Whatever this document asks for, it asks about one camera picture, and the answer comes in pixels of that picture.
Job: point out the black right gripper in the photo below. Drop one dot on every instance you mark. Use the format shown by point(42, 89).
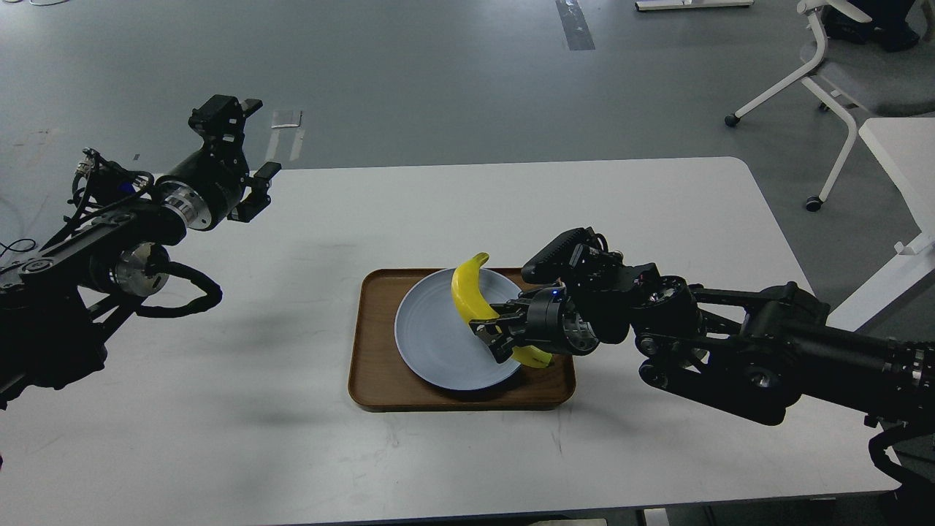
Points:
point(546, 317)

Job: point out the brown wooden tray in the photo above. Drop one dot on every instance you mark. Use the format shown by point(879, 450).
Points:
point(379, 379)

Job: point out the white office chair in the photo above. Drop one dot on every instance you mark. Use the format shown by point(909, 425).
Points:
point(843, 75)

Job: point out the yellow banana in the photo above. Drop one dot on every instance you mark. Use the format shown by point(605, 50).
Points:
point(466, 283)

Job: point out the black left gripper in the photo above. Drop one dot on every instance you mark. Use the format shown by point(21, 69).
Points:
point(208, 186)

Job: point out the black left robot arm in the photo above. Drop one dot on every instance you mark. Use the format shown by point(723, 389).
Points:
point(61, 302)

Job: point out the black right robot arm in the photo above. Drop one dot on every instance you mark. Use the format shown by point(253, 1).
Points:
point(751, 354)

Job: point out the light blue plate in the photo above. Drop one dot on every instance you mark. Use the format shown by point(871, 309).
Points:
point(437, 345)

